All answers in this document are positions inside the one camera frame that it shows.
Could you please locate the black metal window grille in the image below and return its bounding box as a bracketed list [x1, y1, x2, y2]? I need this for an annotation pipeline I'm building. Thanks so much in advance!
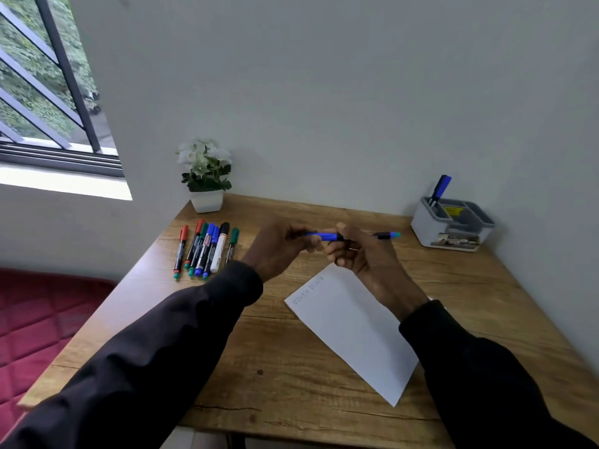
[0, 0, 125, 178]

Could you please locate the red quilted mattress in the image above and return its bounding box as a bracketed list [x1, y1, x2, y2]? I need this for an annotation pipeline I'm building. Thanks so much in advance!
[0, 268, 117, 440]

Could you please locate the grey white desk organizer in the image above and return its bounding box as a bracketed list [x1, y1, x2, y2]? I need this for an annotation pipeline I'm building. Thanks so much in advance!
[411, 196, 496, 252]

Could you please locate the white paper sheet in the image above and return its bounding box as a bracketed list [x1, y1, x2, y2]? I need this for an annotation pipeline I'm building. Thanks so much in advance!
[284, 263, 433, 408]

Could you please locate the potted white flower plant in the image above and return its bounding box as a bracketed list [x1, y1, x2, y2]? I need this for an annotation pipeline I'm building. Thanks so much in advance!
[176, 138, 233, 214]

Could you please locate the person's left forearm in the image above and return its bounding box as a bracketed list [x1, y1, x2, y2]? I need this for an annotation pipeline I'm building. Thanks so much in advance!
[0, 259, 264, 449]

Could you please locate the person's left hand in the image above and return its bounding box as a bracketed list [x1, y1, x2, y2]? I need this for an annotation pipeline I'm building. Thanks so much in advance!
[241, 219, 324, 283]

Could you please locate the blue black marker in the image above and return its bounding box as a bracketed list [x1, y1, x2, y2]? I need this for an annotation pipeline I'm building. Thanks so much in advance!
[428, 175, 453, 208]

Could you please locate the person's right forearm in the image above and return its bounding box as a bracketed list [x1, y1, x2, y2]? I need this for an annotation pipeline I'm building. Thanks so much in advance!
[387, 285, 599, 449]

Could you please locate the row of coloured markers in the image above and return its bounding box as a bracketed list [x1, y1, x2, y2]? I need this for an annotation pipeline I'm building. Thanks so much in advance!
[173, 220, 240, 280]

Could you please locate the blue cap marker pen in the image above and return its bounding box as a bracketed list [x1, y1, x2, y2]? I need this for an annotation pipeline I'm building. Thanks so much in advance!
[305, 231, 402, 243]

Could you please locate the person's right hand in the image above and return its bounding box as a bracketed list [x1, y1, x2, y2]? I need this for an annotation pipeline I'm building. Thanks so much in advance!
[324, 223, 420, 308]

